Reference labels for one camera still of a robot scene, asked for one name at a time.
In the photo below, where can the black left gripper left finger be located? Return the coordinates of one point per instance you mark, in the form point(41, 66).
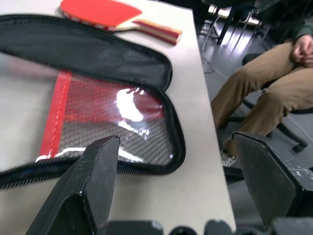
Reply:
point(83, 186)

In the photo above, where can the black office chair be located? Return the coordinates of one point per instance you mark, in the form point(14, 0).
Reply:
point(288, 127)

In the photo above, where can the bystander's left hand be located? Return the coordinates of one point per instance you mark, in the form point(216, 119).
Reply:
point(309, 58)

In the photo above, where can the bystander's right hand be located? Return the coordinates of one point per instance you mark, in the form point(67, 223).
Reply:
point(299, 49)

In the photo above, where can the red table tennis paddle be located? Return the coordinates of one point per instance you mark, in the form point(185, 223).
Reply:
point(97, 9)

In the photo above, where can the black metal furniture frame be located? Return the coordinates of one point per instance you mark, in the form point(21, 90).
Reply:
point(227, 22)

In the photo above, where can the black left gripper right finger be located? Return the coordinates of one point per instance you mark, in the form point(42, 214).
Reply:
point(266, 178)

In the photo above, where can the seated person in brown trousers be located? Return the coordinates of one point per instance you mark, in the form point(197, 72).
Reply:
point(259, 80)

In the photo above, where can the black zippered paddle case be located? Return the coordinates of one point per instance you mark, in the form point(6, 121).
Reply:
point(97, 56)

